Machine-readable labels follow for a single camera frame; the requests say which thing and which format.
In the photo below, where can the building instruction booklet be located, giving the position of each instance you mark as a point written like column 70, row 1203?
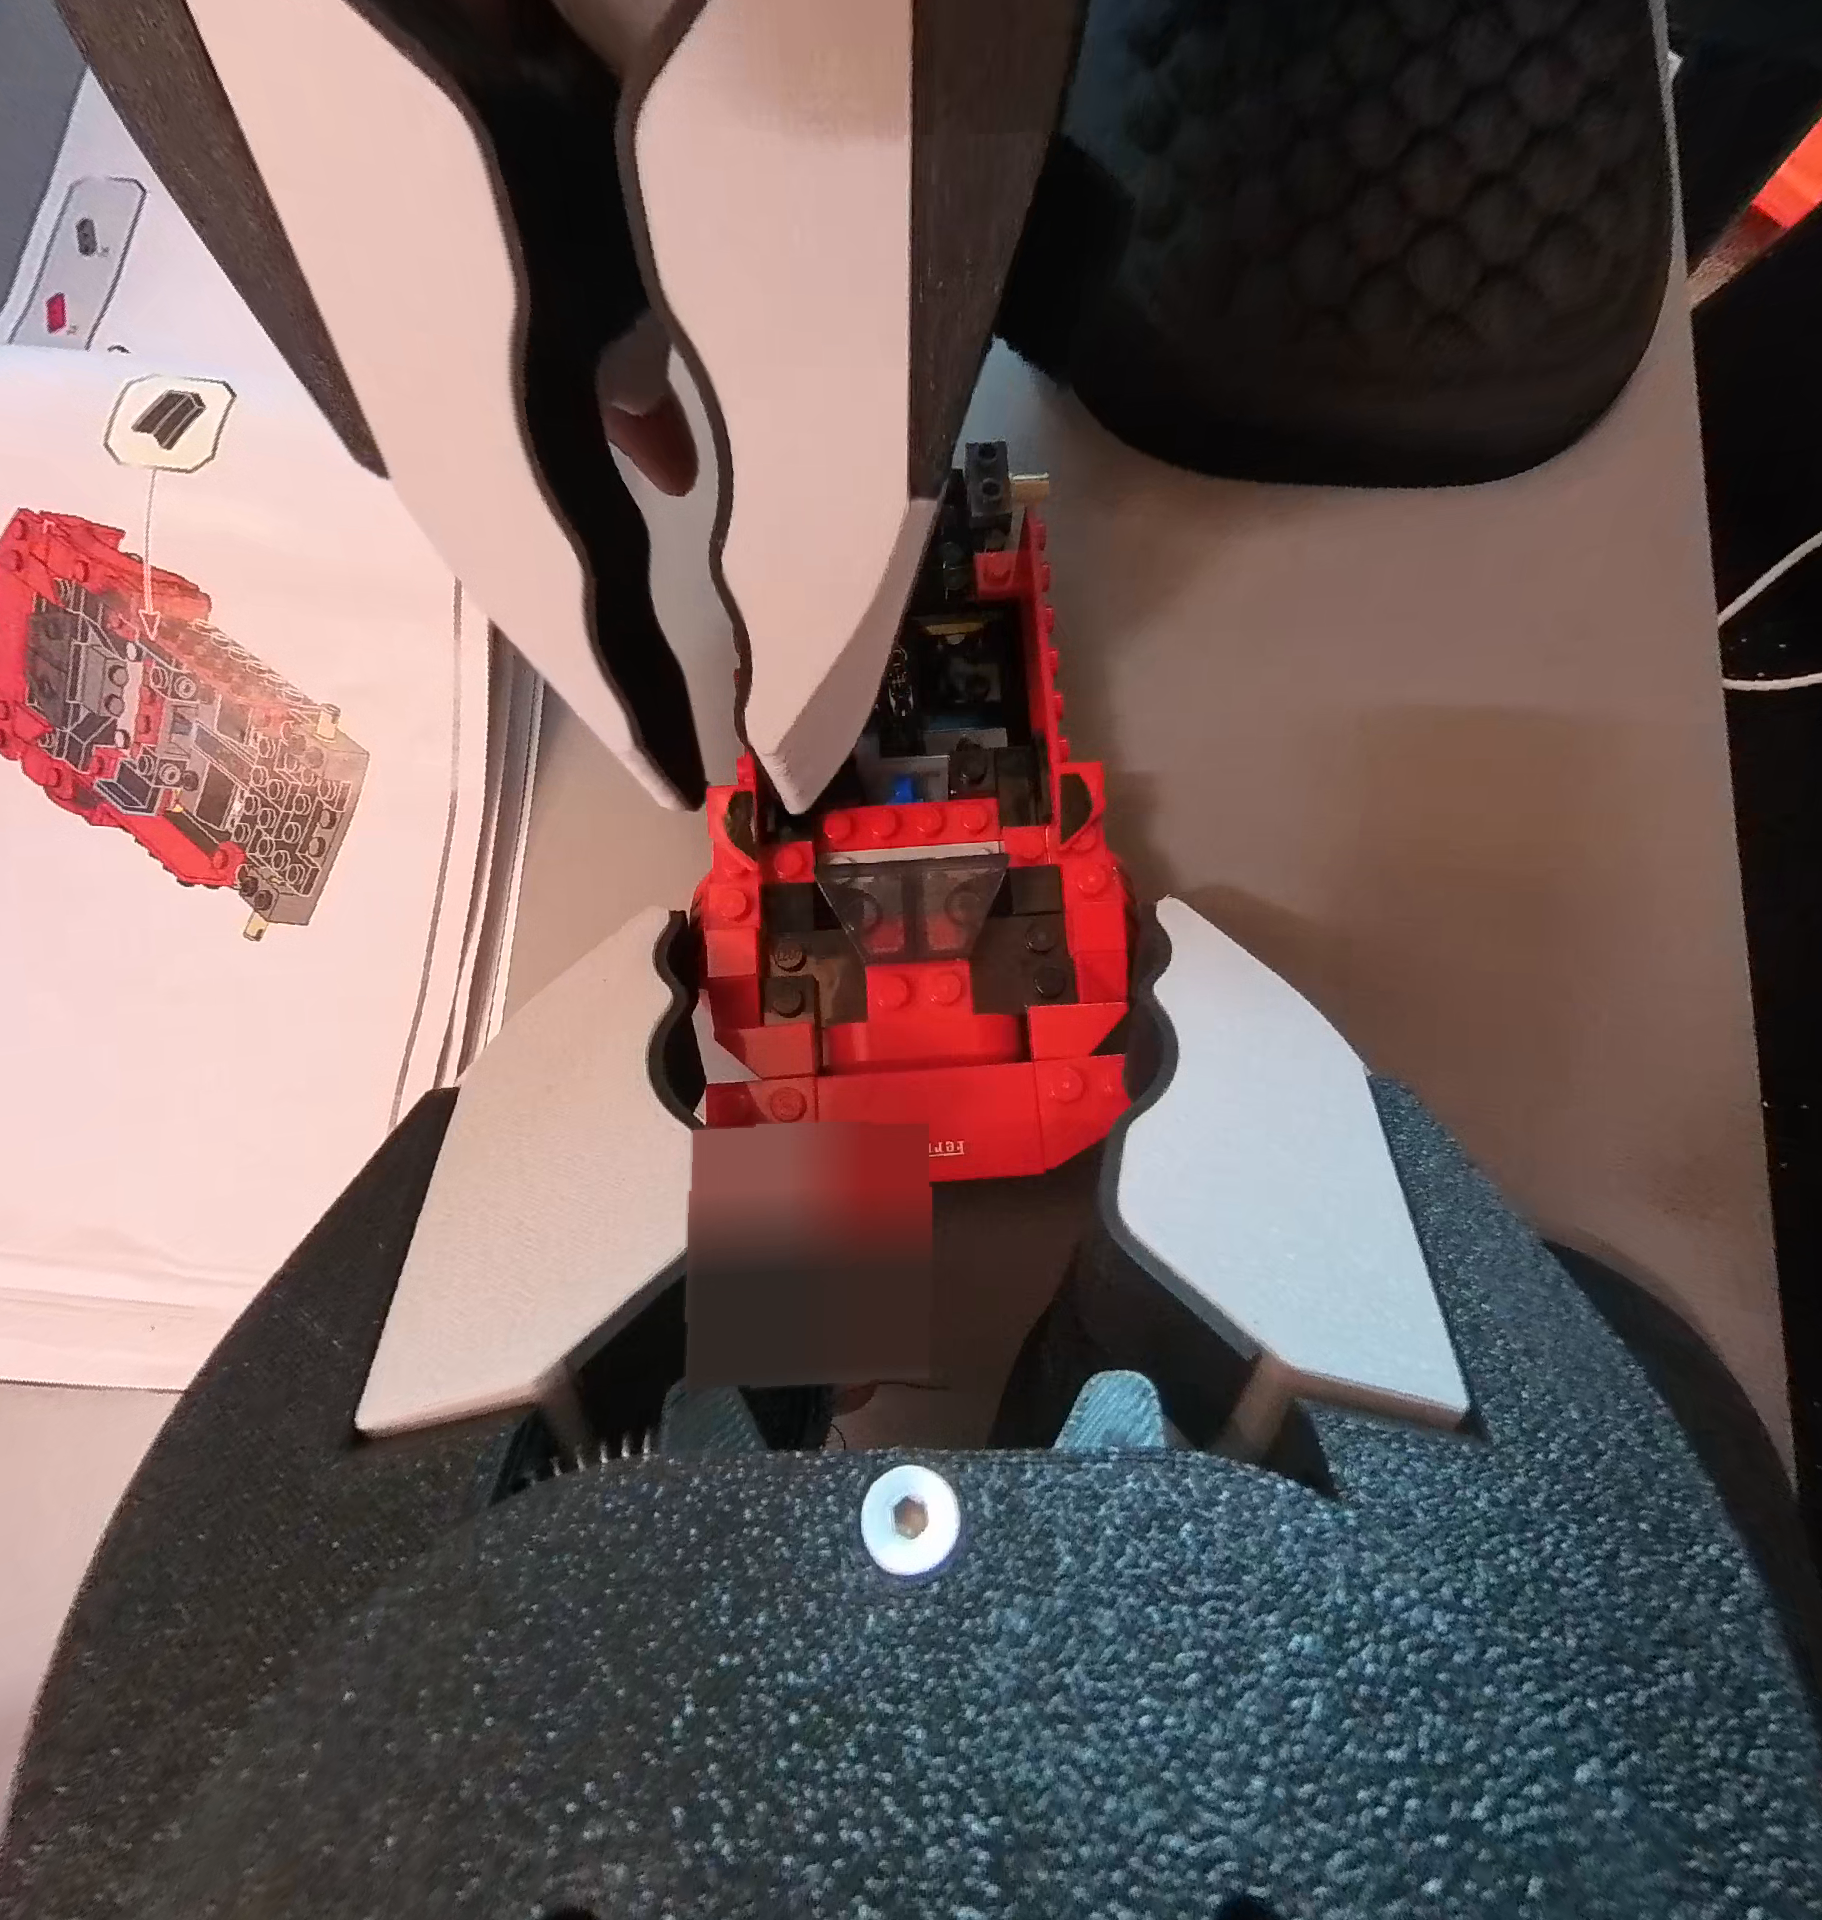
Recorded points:
column 175, row 1051

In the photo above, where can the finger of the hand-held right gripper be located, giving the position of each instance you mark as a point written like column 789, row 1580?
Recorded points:
column 402, row 300
column 806, row 300

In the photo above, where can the black honeycomb textured pad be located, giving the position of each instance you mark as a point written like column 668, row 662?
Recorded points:
column 1376, row 226

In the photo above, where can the red brick toy car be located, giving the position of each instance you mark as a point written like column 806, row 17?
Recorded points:
column 911, row 1035

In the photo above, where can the person's right hand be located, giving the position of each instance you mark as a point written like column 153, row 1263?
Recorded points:
column 657, row 443

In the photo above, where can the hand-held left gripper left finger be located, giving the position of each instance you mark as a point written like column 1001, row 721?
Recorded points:
column 505, row 1200

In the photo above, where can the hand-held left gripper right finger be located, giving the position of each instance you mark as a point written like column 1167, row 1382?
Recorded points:
column 1272, row 1200

